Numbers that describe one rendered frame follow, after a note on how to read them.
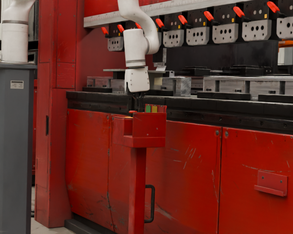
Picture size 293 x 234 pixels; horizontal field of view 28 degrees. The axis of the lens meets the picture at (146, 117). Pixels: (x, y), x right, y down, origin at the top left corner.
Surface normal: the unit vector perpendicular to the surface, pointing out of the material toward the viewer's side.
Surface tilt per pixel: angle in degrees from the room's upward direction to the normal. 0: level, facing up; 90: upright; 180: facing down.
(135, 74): 89
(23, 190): 90
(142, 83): 92
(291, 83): 90
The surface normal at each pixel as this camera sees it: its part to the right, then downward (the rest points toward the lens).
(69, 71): 0.52, 0.06
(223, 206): -0.85, 0.00
